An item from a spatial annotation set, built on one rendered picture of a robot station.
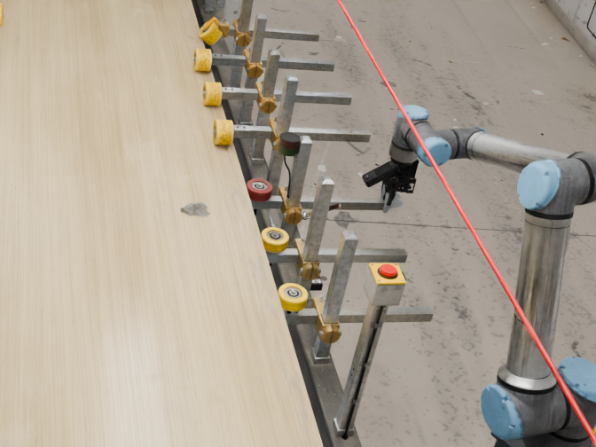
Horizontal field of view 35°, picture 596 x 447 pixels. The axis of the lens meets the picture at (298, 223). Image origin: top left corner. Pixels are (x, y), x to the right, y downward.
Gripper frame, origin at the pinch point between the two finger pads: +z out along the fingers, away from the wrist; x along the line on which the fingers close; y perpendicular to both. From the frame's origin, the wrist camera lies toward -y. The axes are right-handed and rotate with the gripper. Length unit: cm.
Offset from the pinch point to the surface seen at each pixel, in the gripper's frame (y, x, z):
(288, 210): -33.3, -7.1, -4.2
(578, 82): 229, 263, 85
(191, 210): -64, -14, -9
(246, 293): -54, -50, -8
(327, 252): -25.0, -25.4, -2.4
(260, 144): -32, 44, 4
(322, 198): -32, -31, -26
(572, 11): 260, 346, 72
